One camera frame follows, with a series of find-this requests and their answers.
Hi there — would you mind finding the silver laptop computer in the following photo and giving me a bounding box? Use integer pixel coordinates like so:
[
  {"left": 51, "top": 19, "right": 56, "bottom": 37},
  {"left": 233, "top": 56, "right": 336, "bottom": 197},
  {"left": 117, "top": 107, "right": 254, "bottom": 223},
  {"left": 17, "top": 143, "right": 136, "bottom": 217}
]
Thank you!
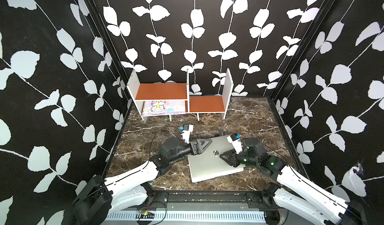
[{"left": 188, "top": 136, "right": 245, "bottom": 183}]

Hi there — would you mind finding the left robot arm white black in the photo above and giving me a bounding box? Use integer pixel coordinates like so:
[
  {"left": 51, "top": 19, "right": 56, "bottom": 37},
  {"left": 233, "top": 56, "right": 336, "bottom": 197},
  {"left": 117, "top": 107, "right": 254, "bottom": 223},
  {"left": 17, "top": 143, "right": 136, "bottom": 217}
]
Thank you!
[{"left": 71, "top": 137, "right": 213, "bottom": 225}]

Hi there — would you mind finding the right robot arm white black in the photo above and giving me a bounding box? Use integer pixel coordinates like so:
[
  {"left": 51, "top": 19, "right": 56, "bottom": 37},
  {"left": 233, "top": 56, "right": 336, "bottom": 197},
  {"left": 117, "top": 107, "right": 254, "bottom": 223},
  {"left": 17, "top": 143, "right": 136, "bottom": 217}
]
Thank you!
[{"left": 220, "top": 134, "right": 368, "bottom": 225}]

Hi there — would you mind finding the black folding laptop stand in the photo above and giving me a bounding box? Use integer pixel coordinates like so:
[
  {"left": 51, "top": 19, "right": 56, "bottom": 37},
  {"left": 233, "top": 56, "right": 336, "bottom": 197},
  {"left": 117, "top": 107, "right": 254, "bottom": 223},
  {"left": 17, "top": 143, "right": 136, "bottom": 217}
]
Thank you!
[{"left": 215, "top": 129, "right": 228, "bottom": 137}]

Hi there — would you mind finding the pink cartoon spiral notebook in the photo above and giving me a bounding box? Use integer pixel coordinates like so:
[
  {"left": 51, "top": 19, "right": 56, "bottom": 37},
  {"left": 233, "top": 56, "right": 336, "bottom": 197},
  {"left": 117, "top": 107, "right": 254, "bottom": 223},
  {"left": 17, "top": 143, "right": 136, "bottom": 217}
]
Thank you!
[{"left": 142, "top": 100, "right": 186, "bottom": 117}]

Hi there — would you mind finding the white and brown desk shelf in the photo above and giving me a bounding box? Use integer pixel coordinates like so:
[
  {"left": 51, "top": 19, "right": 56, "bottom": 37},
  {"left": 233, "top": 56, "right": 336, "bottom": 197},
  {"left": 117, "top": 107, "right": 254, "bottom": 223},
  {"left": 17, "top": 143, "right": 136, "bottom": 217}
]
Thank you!
[{"left": 127, "top": 69, "right": 234, "bottom": 122}]

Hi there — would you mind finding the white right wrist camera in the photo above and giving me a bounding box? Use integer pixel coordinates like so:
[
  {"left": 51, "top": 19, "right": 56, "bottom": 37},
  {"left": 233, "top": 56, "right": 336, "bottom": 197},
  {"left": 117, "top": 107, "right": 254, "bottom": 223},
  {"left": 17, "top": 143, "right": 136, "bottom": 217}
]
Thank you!
[{"left": 227, "top": 133, "right": 243, "bottom": 154}]

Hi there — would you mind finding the black front mounting rail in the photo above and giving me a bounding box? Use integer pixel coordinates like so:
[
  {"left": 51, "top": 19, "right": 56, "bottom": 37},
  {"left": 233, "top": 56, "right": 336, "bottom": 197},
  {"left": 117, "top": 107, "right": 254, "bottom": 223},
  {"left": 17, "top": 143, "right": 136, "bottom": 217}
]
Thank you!
[{"left": 86, "top": 190, "right": 331, "bottom": 211}]

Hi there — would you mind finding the white slotted cable duct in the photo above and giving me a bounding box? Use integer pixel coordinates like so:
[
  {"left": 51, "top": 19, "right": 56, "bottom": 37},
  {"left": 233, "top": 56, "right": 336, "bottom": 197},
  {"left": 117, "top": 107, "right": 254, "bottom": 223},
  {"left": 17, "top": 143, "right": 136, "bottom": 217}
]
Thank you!
[{"left": 106, "top": 211, "right": 266, "bottom": 223}]

